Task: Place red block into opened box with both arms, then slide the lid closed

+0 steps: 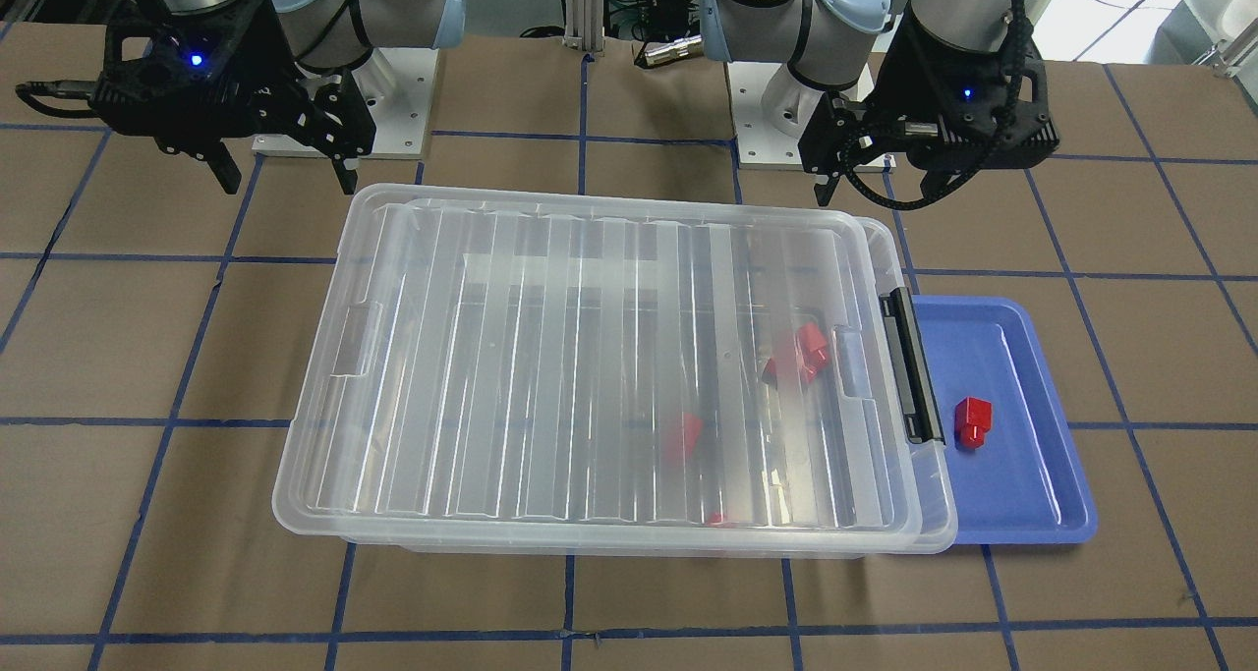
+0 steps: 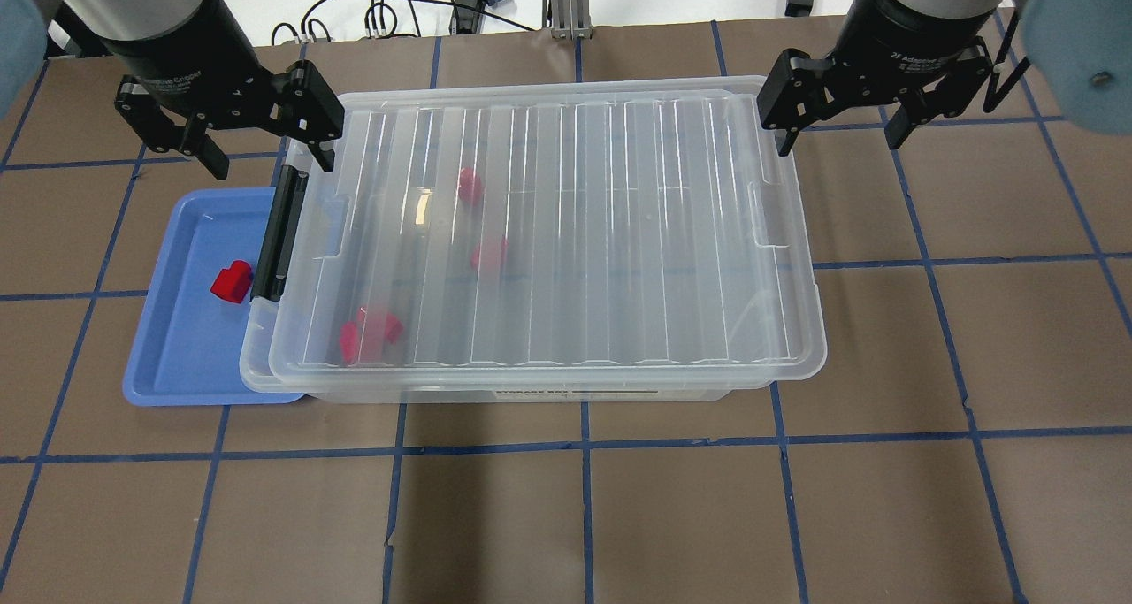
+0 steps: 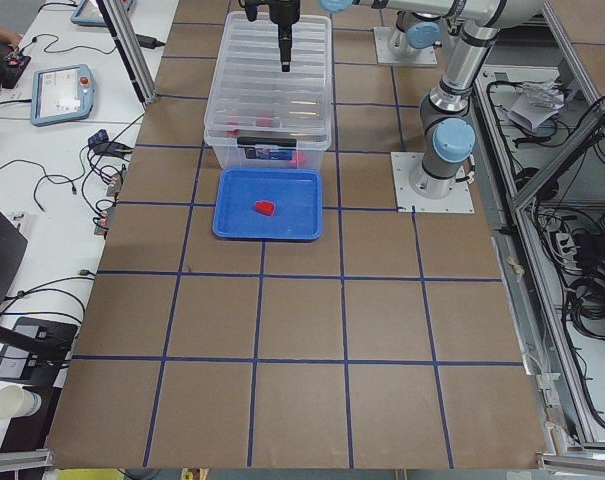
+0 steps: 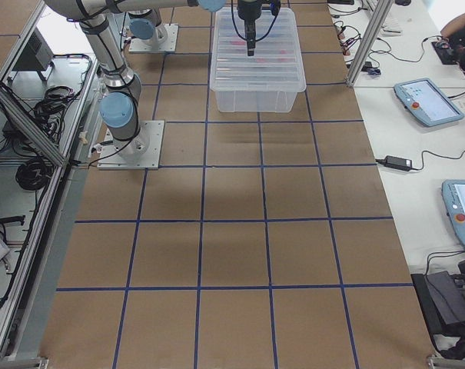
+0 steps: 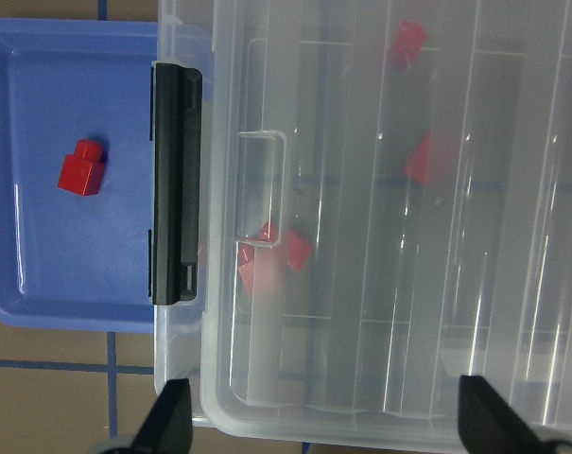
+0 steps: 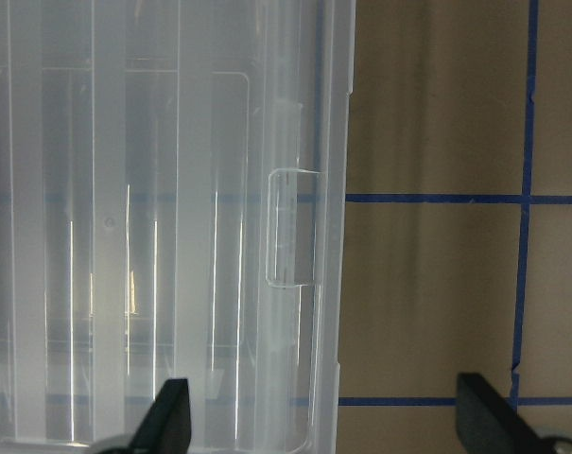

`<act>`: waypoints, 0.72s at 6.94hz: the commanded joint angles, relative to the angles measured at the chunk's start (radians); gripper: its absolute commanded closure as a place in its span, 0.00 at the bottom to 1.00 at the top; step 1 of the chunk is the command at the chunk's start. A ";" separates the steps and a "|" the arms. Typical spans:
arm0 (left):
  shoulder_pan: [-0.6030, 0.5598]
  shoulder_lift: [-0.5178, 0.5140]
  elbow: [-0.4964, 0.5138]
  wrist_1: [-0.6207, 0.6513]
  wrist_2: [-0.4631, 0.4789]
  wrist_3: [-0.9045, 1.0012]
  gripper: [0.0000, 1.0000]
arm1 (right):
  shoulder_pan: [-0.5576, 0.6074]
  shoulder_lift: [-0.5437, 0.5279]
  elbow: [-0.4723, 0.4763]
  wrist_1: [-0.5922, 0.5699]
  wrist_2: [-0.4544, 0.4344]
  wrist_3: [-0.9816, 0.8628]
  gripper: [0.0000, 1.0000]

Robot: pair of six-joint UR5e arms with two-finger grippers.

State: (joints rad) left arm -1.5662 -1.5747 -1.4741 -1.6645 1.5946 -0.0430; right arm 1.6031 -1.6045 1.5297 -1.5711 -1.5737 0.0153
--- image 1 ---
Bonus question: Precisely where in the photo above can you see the clear plastic storage box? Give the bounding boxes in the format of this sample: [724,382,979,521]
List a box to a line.
[335,199,959,560]

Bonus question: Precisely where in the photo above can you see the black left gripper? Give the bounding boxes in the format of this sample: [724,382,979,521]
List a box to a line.
[798,89,908,208]

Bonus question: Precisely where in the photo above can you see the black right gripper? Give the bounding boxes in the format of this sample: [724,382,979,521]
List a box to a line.
[198,67,376,196]

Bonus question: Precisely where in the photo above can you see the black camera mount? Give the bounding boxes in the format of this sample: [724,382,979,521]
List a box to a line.
[15,0,299,159]
[864,10,1060,211]

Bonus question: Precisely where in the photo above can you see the clear plastic box lid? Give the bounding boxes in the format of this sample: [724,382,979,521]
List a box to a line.
[272,183,923,559]

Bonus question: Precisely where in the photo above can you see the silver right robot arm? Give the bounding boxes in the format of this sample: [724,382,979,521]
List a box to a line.
[86,0,465,194]

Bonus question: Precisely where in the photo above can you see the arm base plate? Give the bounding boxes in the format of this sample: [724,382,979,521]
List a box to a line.
[252,47,439,159]
[726,62,821,171]

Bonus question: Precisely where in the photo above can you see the blue plastic tray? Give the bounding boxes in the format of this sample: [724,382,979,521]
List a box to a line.
[915,296,1098,545]

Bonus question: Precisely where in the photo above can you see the black box latch handle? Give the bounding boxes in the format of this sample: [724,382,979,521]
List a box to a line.
[881,287,946,444]

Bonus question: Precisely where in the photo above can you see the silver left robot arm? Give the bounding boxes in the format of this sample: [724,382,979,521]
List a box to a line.
[698,0,1060,211]

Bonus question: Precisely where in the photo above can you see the aluminium frame post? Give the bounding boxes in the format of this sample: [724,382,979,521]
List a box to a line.
[561,0,608,57]

